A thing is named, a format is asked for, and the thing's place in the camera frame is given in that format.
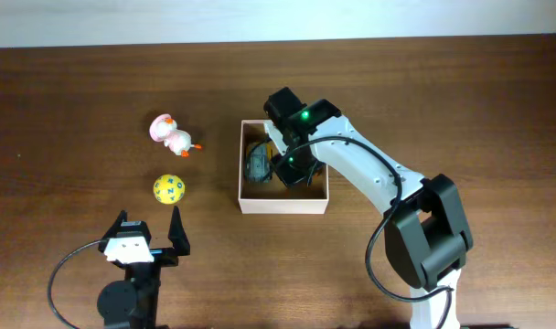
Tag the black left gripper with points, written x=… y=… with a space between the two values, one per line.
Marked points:
x=179 y=241

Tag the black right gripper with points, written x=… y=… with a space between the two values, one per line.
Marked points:
x=290 y=176

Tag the yellow grey toy truck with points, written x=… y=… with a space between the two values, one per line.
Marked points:
x=257 y=163

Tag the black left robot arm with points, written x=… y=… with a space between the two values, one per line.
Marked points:
x=132 y=302

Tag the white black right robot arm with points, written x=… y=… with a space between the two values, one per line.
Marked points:
x=416 y=253

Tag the white cardboard box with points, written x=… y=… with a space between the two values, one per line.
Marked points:
x=274 y=197

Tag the yellow ball with blue letters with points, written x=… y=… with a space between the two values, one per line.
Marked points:
x=169 y=189

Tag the pink white duck toy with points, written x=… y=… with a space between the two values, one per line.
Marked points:
x=164 y=129

